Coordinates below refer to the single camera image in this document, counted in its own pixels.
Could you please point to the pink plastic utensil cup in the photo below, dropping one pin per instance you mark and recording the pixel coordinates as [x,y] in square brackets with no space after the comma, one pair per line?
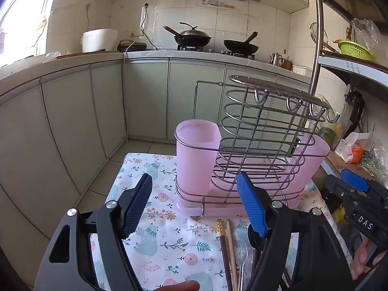
[315,154]
[194,163]

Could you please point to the metal shelf rack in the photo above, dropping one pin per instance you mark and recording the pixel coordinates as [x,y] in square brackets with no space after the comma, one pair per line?
[318,36]

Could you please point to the black blender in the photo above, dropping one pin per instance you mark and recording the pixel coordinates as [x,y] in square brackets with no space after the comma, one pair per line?
[354,106]

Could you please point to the person's left hand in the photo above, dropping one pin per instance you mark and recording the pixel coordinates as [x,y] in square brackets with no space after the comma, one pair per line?
[182,286]

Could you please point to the floral tablecloth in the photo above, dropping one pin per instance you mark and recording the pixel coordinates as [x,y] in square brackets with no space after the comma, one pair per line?
[169,242]

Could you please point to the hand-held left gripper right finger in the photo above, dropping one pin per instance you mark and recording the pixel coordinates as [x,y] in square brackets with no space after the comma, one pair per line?
[251,206]

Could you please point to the pink plastic drip tray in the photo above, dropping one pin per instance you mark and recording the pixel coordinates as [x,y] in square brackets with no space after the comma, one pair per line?
[188,207]

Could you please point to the person's right hand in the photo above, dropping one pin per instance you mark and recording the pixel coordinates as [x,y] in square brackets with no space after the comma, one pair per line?
[360,260]

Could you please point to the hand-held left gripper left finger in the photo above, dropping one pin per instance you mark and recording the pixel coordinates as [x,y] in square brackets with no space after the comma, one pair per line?
[136,209]

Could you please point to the window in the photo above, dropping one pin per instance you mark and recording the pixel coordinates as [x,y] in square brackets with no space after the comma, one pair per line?
[24,21]

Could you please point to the black wok with lid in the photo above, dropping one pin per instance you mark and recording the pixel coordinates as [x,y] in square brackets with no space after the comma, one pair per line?
[192,38]

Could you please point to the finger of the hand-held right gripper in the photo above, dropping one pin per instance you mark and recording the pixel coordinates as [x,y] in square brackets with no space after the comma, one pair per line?
[353,180]

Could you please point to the cardboard box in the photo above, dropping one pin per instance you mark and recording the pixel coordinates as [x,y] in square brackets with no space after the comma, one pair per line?
[336,160]

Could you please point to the black countertop appliance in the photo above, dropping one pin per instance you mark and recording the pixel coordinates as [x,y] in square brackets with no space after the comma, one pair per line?
[133,47]

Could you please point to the clear plastic bag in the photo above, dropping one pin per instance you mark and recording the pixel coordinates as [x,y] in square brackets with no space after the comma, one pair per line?
[365,30]

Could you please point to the white box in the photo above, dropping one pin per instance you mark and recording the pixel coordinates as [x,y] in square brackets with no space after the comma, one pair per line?
[301,69]

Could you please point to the white rice cooker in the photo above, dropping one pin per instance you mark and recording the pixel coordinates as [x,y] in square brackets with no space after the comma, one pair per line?
[100,41]

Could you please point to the copper pot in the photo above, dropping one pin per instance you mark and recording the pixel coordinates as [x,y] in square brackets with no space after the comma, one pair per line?
[287,64]

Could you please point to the white and orange packet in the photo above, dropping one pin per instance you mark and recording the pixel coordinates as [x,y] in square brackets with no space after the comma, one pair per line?
[356,153]

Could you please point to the light wooden chopstick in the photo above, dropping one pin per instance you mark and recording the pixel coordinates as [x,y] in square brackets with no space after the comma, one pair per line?
[232,248]

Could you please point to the dark chopstick with gold band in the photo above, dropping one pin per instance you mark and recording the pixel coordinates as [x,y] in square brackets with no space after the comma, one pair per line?
[225,260]

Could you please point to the green plastic basket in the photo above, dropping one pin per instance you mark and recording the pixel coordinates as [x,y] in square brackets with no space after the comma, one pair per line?
[354,50]

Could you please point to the steel kettle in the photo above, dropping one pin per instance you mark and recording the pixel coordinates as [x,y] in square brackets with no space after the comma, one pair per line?
[276,59]

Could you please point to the gas stove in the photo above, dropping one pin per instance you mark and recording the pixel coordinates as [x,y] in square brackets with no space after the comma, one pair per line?
[212,50]

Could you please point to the kitchen counter cabinets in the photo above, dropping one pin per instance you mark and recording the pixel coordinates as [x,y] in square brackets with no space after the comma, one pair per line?
[60,121]

